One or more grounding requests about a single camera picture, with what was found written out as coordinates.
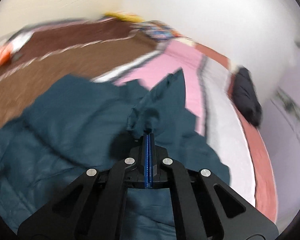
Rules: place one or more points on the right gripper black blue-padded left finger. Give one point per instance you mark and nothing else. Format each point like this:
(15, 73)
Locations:
(93, 205)

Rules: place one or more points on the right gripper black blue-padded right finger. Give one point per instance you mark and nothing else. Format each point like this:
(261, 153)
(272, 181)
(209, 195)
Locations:
(204, 207)

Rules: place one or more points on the teal quilted puffer jacket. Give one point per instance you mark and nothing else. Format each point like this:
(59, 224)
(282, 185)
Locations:
(78, 125)

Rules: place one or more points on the black folded jacket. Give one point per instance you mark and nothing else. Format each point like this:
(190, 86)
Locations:
(245, 98)

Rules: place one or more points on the lilac wardrobe doors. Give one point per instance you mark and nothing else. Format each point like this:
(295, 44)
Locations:
(280, 130)

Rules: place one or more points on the striped pink brown bedspread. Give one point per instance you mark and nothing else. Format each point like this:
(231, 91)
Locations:
(112, 48)

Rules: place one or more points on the orange white packet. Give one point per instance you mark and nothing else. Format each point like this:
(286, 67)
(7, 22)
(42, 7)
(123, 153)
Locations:
(5, 53)

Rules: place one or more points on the colourful patterned cloth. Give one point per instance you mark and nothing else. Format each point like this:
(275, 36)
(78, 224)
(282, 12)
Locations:
(157, 30)

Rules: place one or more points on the yellow cloth item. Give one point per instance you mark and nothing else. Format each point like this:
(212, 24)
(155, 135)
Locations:
(125, 16)

